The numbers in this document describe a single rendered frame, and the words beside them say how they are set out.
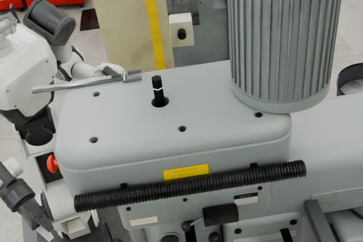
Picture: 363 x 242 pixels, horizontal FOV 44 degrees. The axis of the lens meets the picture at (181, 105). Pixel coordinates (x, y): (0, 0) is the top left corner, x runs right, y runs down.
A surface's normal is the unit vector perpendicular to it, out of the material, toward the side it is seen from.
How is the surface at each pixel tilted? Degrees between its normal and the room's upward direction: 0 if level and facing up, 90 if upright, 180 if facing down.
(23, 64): 57
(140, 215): 90
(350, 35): 0
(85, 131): 0
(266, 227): 90
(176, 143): 45
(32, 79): 101
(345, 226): 0
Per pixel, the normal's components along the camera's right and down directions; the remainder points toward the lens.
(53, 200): 0.25, 0.18
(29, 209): 0.24, -0.52
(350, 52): -0.10, -0.77
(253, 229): 0.11, 0.62
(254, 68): -0.66, 0.53
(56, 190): 0.30, 0.40
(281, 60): -0.13, 0.64
